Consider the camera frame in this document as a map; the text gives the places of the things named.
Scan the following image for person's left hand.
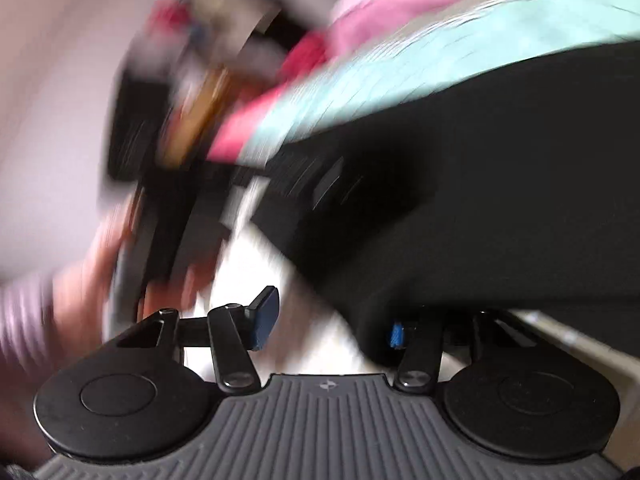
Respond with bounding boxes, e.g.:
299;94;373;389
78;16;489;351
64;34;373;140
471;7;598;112
47;205;218;341

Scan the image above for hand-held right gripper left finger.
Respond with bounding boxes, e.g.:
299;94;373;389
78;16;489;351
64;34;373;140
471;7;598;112
114;285;281;392

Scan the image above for black pants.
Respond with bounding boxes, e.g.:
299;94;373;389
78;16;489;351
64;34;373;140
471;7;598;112
250;40;640;367

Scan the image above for pink bed sheet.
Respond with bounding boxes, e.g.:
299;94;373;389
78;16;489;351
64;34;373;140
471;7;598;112
207;82;283;163

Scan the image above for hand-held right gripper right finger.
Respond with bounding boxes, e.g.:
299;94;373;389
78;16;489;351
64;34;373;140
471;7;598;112
386;308;507;394

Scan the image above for pile of red clothes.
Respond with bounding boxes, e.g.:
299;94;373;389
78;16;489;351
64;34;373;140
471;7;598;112
277;27;333;88

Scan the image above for patterned teal and beige blanket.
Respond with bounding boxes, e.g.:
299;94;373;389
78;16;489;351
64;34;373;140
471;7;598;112
195;0;640;396

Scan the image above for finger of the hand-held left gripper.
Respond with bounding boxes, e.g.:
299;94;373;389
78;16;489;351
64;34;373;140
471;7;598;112
235;149;366;221

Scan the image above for pink pillow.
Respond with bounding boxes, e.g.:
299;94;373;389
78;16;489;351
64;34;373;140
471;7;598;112
327;0;506;53

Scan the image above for person's left forearm striped sleeve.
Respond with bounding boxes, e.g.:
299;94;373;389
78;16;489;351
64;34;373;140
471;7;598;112
0;272;63;466

